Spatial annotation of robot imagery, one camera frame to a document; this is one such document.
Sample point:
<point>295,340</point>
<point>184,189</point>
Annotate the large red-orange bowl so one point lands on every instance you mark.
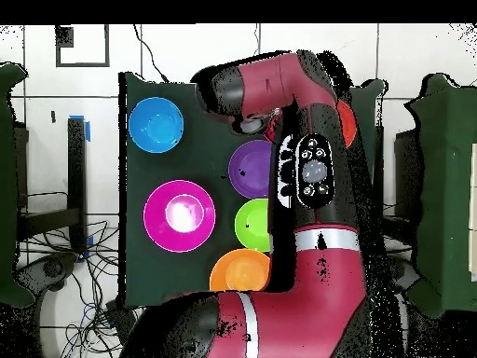
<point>348,123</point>

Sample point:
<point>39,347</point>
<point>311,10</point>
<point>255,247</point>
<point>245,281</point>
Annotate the dark green table cloth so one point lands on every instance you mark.
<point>149,168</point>

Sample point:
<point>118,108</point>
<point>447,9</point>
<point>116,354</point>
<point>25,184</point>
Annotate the black square floor frame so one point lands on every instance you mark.
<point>65,36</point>

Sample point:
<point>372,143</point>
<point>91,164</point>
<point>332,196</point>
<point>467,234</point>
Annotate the blue bowl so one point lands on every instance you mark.
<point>155,124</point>

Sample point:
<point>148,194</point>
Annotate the green covered side table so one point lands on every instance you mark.
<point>6,186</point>
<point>447,186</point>

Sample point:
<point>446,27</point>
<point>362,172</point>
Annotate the large light orange bowl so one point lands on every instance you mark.
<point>238,272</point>

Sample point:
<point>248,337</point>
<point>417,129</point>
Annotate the green bowl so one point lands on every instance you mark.
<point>252,224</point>

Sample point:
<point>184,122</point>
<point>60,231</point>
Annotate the large magenta bowl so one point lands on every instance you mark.
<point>160,216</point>

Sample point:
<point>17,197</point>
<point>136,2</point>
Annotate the black metal stand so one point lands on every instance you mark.
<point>77,186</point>

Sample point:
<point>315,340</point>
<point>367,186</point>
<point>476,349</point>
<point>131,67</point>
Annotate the purple bowl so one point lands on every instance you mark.
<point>250,168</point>

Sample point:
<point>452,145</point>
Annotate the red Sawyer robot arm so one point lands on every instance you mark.
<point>320,283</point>

